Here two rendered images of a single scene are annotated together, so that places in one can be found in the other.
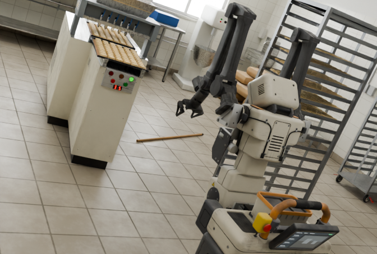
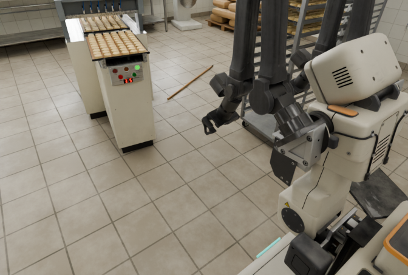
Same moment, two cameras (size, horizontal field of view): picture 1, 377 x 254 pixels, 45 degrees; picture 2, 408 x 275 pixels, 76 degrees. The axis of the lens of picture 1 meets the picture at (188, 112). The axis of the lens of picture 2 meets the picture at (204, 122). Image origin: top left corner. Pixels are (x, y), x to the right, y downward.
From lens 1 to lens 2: 1.48 m
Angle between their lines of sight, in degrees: 20
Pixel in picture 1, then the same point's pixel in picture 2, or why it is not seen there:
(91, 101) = (111, 102)
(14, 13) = (33, 25)
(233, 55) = (275, 36)
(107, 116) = (133, 107)
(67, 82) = (87, 82)
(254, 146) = (349, 165)
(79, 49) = (81, 50)
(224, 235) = not seen: outside the picture
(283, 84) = (375, 51)
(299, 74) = (365, 12)
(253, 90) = (323, 79)
